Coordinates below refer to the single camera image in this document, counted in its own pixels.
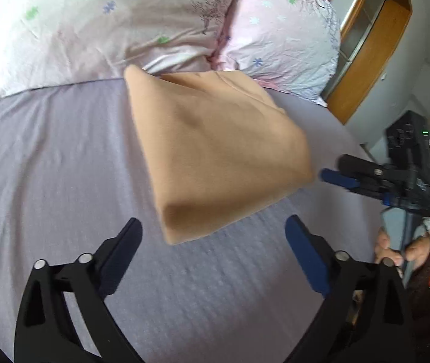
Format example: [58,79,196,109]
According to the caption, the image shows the tan shirt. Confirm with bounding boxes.
[124,66,314,245]

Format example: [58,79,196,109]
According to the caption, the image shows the person's right hand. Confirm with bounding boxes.
[374,228,430,270]

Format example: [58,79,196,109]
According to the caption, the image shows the pink floral pillow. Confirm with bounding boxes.
[212,0,340,106]

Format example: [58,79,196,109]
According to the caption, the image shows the lavender bed sheet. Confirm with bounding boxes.
[0,80,381,362]

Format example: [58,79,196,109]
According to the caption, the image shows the wooden framed glass door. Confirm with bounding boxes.
[322,0,412,124]

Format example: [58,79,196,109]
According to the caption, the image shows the white floral pillow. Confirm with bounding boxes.
[0,0,232,98]

